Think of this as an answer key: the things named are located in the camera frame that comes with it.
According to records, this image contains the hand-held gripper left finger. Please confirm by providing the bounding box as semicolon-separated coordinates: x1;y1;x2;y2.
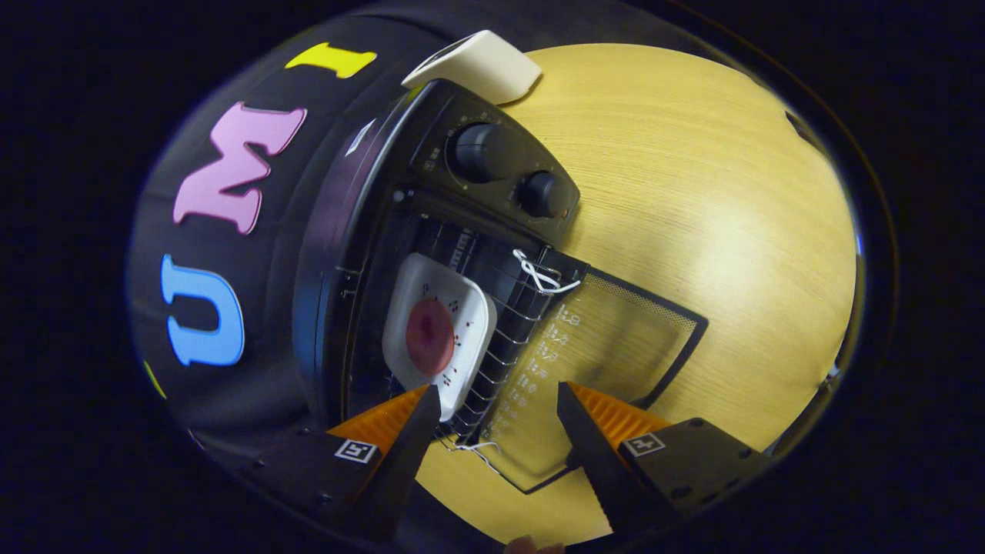
239;385;442;542

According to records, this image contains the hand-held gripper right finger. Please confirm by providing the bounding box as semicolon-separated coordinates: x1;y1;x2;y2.
556;382;773;536

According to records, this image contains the pink round food piece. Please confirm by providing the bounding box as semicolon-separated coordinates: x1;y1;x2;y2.
406;299;456;378

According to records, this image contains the white square plate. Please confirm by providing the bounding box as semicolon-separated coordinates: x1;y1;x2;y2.
382;252;498;422

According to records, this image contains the black toaster oven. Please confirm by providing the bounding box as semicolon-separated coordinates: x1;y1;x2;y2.
292;79;709;495

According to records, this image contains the white bread toaster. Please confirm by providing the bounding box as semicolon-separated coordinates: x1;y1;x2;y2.
402;29;543;106

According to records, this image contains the white string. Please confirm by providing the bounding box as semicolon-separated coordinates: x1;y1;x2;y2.
452;439;503;472
512;249;583;295

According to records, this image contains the metal wire oven rack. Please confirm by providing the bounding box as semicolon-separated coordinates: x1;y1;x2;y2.
339;215;572;455

